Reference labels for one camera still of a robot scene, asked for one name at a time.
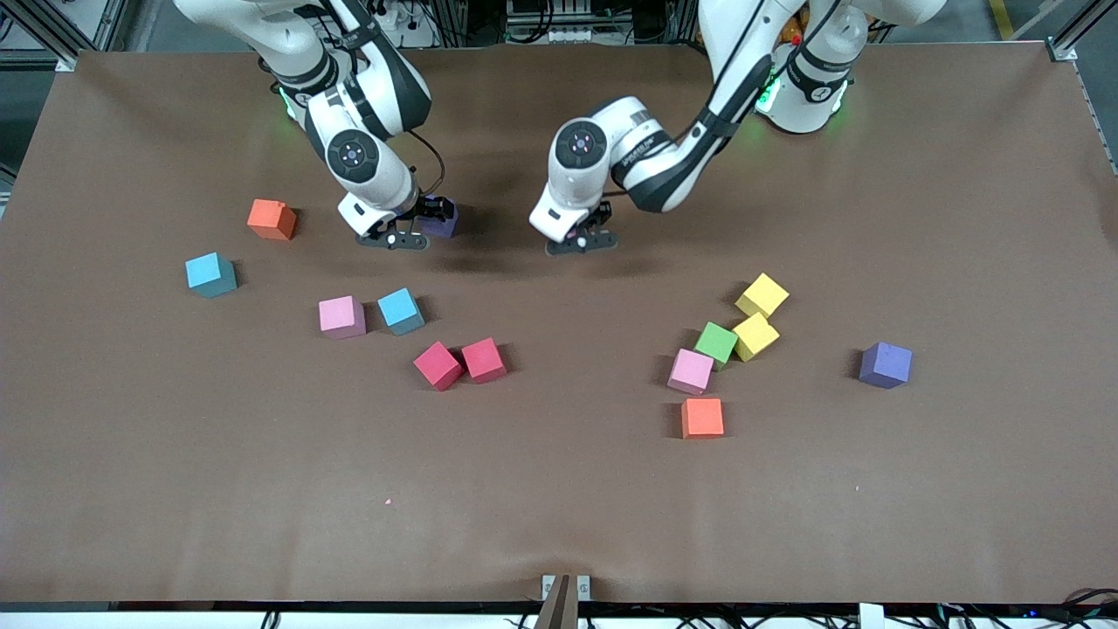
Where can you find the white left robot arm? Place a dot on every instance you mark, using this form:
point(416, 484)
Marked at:
point(581, 144)

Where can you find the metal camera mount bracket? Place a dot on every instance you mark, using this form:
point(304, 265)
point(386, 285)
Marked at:
point(566, 603)

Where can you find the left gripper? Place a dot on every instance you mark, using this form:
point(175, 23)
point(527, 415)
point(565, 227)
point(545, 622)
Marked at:
point(601, 214)

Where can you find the cyan foam cube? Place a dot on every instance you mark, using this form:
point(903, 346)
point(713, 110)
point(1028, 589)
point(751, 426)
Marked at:
point(400, 307)
point(210, 273)

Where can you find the red foam cube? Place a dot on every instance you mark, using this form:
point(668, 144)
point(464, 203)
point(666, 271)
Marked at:
point(483, 358)
point(437, 365)

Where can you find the orange foam cube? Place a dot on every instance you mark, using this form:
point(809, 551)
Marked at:
point(702, 417)
point(269, 218)

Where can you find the aluminium frame rail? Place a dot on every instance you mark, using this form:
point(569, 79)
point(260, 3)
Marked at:
point(65, 59)
point(1064, 50)

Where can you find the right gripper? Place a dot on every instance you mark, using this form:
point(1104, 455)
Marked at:
point(425, 208)

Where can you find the purple foam cube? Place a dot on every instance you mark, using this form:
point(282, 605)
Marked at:
point(444, 227)
point(884, 363)

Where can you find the green foam cube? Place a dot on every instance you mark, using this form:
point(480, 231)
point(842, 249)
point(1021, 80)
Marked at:
point(716, 342)

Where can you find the yellow foam cube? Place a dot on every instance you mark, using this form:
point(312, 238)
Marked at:
point(762, 294)
point(756, 336)

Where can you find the white power strip with plugs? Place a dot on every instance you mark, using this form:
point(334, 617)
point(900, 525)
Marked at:
point(410, 31)

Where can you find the small white socket strip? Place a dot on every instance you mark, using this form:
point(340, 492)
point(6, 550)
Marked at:
point(572, 36)

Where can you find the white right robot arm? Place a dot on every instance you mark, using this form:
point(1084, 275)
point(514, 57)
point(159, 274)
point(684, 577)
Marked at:
point(354, 155)

